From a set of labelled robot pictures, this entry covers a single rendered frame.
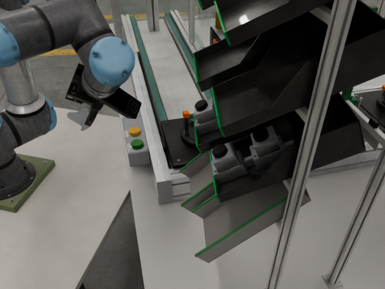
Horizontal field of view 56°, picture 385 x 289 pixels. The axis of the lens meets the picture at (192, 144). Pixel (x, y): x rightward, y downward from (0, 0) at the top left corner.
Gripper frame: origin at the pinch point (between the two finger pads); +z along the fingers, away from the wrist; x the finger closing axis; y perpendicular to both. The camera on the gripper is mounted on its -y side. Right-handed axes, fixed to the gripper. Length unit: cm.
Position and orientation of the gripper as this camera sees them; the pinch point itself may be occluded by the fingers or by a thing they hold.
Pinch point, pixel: (94, 104)
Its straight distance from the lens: 97.6
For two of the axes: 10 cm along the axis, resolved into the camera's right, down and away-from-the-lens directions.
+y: -8.7, -3.4, -3.5
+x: -2.8, 9.4, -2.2
